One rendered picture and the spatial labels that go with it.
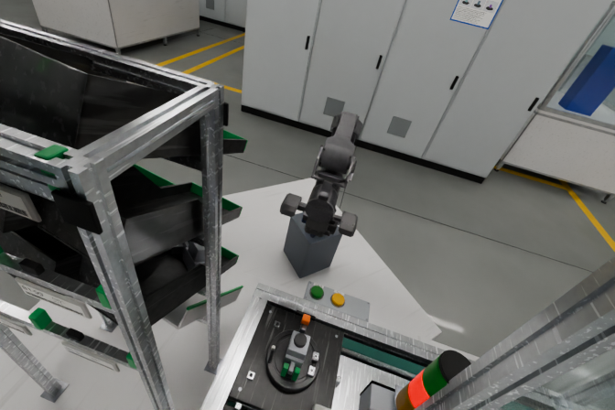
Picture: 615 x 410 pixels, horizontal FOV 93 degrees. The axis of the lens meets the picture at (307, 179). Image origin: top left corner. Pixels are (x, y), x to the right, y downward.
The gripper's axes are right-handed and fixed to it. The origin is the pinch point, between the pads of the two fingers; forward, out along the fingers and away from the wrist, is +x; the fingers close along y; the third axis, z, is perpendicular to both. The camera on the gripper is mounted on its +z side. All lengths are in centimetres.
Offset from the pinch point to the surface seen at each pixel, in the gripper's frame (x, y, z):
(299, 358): 19.3, 6.0, 22.6
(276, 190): 39, -25, -54
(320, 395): 28.5, 13.8, 25.0
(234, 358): 30.1, -9.3, 23.7
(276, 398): 28.4, 3.9, 28.8
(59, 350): 39, -54, 34
